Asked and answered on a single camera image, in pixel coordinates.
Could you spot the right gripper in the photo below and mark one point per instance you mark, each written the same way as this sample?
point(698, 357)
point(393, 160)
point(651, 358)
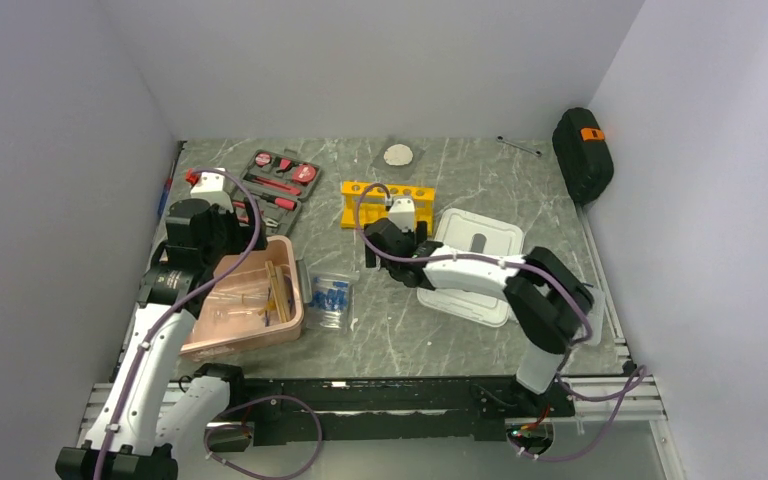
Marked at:
point(420, 233)

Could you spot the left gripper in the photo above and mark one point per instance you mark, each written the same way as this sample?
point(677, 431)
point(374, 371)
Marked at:
point(243, 235)

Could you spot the yellow test tube rack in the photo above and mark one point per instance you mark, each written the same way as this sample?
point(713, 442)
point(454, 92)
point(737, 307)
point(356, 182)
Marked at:
point(373, 206)

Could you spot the bag of plastic pipettes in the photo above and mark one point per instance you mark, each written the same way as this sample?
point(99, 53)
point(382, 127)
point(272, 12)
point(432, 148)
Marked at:
point(237, 303)

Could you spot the wooden test tube clamp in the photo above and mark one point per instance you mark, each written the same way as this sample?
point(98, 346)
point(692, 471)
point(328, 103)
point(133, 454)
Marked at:
point(271, 268)

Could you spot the pink plastic bin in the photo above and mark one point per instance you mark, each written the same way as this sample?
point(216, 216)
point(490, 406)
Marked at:
point(211, 338)

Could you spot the yellow rubber tubing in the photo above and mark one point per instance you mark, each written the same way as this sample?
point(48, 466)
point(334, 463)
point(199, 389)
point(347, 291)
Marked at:
point(268, 308)

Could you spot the bag of blue caps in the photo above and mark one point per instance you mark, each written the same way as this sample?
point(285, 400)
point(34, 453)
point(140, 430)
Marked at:
point(330, 303)

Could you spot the blue safety glasses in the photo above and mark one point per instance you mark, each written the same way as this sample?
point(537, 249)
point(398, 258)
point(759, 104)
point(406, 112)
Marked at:
point(280, 293)

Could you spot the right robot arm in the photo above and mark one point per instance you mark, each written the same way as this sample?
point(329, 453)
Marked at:
point(548, 301)

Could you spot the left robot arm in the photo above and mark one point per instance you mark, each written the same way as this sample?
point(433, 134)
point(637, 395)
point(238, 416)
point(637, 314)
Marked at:
point(129, 440)

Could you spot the white bin lid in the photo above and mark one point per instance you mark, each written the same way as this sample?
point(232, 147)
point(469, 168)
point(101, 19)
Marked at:
point(478, 234)

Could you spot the red utility knife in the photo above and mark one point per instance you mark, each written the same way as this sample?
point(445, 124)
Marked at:
point(274, 184)

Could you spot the grey tool case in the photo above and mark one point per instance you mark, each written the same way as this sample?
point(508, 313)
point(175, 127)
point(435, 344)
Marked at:
point(277, 220)

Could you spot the red electrical tape roll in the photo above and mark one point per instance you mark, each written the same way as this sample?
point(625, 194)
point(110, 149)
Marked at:
point(264, 159)

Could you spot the red tape measure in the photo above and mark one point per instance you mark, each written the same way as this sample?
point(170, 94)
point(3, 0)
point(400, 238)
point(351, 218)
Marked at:
point(304, 174)

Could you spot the silver wrench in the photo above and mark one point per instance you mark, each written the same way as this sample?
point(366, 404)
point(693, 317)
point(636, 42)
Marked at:
point(520, 146)

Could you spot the black tool case orange latch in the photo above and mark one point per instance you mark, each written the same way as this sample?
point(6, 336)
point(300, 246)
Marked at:
point(583, 155)

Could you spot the clear plastic box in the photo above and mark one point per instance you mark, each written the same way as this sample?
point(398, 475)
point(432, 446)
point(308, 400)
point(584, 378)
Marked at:
point(596, 315)

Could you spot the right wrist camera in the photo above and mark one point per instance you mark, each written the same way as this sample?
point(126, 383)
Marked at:
point(402, 213)

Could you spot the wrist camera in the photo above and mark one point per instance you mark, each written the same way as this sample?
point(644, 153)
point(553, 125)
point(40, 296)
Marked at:
point(402, 213)
point(211, 187)

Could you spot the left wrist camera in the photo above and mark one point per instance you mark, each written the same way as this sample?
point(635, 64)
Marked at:
point(211, 187)

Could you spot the blue red screwdriver by wall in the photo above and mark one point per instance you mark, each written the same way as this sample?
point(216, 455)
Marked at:
point(166, 188)

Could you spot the wire gauze with white centre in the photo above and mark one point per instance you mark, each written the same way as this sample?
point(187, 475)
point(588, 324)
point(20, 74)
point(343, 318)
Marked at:
point(398, 157)

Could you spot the red handled screwdriver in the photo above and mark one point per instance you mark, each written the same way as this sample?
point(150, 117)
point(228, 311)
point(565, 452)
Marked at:
point(281, 202)

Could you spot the grey bin latch handle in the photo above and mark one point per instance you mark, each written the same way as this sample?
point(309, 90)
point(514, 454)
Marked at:
point(305, 283)

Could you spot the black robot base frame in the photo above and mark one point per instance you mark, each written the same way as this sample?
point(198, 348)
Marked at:
point(483, 408)

